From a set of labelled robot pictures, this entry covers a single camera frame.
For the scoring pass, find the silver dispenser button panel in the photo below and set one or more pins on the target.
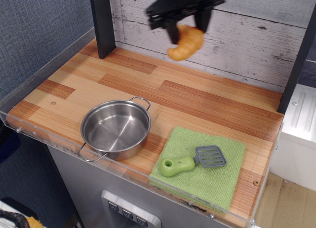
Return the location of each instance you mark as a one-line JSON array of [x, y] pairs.
[[130, 211]]

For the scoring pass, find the clear acrylic guard rail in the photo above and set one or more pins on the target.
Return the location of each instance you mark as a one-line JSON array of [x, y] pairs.
[[226, 90]]

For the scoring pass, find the green grey toy spatula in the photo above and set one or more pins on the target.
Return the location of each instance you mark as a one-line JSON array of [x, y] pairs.
[[206, 156]]

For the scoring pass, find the dark vertical post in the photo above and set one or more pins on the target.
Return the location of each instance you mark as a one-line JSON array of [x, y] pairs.
[[298, 64], [103, 25]]

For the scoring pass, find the yellow black object bottom left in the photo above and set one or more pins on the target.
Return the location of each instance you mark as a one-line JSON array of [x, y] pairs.
[[14, 214]]

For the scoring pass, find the orange plastic croissant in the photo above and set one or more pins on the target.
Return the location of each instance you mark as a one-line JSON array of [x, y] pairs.
[[190, 41]]

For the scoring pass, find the white aluminium side unit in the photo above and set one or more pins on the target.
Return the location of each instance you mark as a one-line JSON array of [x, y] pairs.
[[295, 156]]

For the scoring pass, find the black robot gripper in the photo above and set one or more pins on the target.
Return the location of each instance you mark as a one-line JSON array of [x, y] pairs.
[[166, 13]]

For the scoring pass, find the dark right vertical post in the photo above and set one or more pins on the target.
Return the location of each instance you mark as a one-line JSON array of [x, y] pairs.
[[298, 64]]

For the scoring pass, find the green woven cloth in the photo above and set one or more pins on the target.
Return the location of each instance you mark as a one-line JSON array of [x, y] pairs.
[[210, 187]]

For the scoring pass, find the dark left vertical post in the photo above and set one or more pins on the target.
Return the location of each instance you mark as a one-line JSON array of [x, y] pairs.
[[103, 25]]

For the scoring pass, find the stainless steel pot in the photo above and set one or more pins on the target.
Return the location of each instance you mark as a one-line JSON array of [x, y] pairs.
[[116, 129]]

